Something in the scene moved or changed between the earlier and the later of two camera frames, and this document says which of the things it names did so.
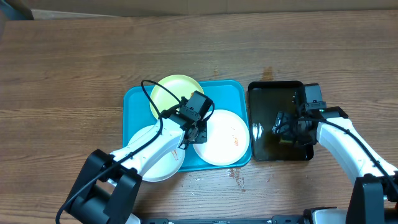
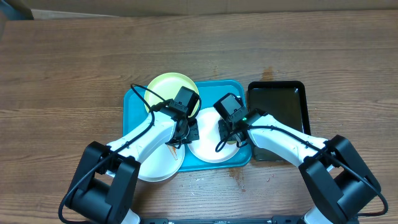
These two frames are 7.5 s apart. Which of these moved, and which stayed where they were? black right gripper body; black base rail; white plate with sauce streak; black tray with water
Moved: black right gripper body
Stayed: white plate with sauce streak; black base rail; black tray with water
